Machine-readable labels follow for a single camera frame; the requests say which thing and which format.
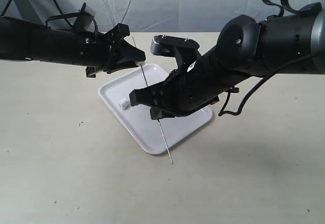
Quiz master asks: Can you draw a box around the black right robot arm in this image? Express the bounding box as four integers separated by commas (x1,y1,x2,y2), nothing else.
129,3,324,120

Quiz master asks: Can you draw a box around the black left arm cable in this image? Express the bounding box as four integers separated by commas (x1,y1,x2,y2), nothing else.
0,0,100,37

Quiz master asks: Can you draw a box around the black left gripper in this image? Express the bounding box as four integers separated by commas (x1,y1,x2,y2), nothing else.
75,23,146,78

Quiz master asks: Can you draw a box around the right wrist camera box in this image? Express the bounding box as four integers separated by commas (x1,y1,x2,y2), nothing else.
150,35,201,70

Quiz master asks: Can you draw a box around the white marshmallow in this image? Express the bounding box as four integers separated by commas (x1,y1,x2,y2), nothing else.
118,98,130,110
135,61,145,67

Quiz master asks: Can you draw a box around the white backdrop curtain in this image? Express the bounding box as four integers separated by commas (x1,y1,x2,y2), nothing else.
0,0,325,33

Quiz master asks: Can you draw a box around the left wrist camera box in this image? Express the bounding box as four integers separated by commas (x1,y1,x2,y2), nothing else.
74,3,96,31

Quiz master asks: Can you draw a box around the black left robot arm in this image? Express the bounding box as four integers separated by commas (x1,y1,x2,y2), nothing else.
1,17,146,78

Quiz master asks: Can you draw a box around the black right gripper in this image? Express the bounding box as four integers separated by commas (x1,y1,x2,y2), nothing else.
129,69,220,120

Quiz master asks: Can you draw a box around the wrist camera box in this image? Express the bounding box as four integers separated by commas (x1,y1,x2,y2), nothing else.
150,35,201,70
74,3,96,31

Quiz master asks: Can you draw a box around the thin metal skewer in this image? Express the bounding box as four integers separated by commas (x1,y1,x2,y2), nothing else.
132,37,174,165

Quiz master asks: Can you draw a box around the white plastic tray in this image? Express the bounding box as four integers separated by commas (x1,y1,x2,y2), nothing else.
98,64,213,155

